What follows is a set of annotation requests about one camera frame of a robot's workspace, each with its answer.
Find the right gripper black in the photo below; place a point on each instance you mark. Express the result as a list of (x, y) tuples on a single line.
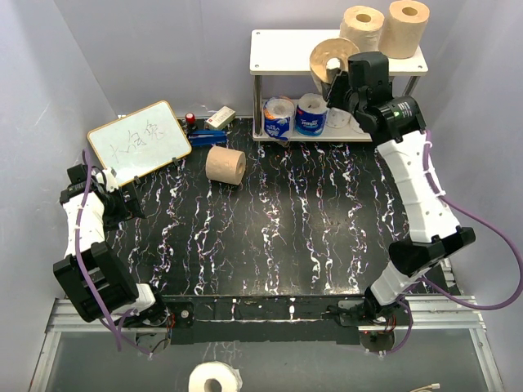
[(333, 98)]

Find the white roll on floor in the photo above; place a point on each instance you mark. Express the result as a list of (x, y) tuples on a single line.
[(215, 376)]

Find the small whiteboard wooden frame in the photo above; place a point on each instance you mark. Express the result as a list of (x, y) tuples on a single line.
[(140, 143)]

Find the red emergency stop button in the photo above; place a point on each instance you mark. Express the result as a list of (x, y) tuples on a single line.
[(190, 119)]

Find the white green small box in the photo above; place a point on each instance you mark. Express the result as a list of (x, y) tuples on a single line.
[(220, 119)]

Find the white patterned paper roll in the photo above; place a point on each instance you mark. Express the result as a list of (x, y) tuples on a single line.
[(337, 118)]

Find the light blue roll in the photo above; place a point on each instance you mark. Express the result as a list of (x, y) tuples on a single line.
[(278, 118)]

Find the blue Tempo roll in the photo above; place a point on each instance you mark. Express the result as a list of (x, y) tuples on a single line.
[(311, 114)]

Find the white two-tier shelf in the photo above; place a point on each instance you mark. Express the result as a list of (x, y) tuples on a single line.
[(286, 52)]

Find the aluminium rail frame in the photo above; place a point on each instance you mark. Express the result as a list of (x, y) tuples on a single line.
[(309, 226)]

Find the brown roll front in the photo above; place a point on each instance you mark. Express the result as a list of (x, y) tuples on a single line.
[(362, 25), (403, 28)]

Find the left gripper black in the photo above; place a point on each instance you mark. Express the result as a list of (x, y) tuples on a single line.
[(128, 209)]

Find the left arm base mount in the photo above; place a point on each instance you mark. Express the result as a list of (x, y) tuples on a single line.
[(171, 315)]

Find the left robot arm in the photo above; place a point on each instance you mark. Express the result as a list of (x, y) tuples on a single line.
[(91, 270)]

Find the blue stapler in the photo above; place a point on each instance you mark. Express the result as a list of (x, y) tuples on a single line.
[(207, 137)]

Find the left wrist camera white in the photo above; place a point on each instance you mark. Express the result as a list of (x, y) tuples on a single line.
[(107, 179)]

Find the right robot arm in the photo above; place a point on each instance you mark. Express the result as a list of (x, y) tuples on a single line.
[(398, 130)]

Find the brown roll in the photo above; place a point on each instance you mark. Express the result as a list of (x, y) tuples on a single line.
[(362, 25), (403, 28), (225, 165), (327, 56)]

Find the plain white paper roll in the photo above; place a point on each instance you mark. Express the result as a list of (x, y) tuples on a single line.
[(355, 126)]

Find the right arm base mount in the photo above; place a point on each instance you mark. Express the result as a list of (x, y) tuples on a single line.
[(355, 316)]

